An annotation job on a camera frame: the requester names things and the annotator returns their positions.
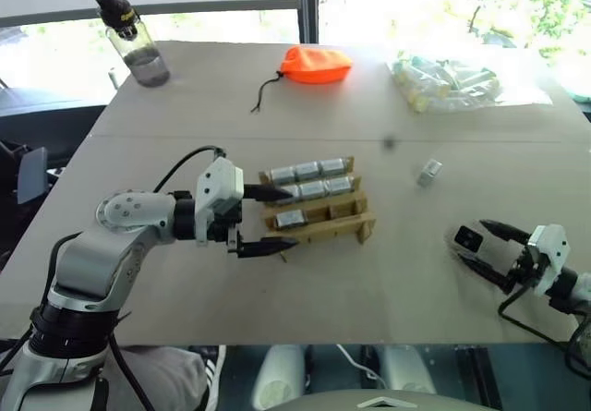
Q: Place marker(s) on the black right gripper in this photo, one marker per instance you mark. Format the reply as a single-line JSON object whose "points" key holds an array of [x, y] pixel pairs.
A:
{"points": [[522, 265]]}

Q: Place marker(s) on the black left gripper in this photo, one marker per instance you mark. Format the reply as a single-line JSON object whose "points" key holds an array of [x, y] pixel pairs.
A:
{"points": [[231, 214]]}

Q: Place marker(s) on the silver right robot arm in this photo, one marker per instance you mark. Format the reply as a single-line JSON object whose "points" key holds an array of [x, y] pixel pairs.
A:
{"points": [[575, 286]]}

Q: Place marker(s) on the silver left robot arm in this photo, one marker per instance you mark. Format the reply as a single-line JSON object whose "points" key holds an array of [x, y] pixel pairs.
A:
{"points": [[92, 254]]}

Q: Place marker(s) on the wooden battery tray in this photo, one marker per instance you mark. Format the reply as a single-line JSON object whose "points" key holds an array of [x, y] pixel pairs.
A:
{"points": [[332, 221]]}

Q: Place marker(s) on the loose silver battery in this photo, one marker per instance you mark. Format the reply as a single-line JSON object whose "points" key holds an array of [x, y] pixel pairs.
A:
{"points": [[429, 173]]}

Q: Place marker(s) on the white rounded shape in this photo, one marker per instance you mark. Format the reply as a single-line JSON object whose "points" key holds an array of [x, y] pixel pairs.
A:
{"points": [[279, 374], [408, 369]]}

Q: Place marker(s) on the black white striped shoe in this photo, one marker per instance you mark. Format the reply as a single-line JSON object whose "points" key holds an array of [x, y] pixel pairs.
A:
{"points": [[214, 374]]}

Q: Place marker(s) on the clear plastic bag of parts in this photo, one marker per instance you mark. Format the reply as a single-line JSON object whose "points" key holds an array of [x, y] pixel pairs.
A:
{"points": [[443, 83]]}

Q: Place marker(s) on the grey rounded robot torso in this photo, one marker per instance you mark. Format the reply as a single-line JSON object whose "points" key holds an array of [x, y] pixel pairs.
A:
{"points": [[378, 402]]}

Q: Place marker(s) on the grey trouser leg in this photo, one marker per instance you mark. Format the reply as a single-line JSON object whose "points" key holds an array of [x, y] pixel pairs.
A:
{"points": [[157, 378]]}

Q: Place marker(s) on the clear water bottle black cap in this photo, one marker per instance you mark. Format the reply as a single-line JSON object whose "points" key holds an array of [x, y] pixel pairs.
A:
{"points": [[143, 55]]}

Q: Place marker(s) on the grey blue panel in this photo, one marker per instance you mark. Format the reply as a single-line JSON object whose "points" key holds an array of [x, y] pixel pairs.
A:
{"points": [[32, 175]]}

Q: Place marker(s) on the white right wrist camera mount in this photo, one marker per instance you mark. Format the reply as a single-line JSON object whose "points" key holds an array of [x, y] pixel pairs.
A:
{"points": [[549, 254]]}

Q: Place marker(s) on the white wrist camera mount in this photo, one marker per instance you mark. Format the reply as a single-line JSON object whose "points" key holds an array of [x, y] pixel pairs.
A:
{"points": [[217, 184], [549, 254]]}

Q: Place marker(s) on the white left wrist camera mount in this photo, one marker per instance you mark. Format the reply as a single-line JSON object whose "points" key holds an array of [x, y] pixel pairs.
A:
{"points": [[217, 184]]}

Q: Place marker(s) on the dark window frame post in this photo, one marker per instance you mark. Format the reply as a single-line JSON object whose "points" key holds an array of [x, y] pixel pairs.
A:
{"points": [[308, 4]]}

